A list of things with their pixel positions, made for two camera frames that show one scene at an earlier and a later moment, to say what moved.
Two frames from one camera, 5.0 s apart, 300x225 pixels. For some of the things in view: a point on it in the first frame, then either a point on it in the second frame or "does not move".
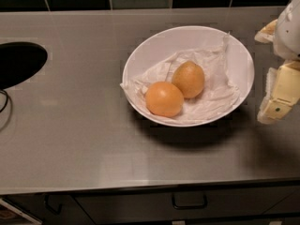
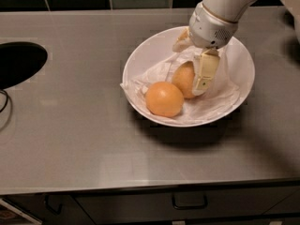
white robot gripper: [289, 35] → [208, 29]
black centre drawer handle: [189, 201] does not move
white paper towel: [220, 87] does not move
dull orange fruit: [189, 78] does not move
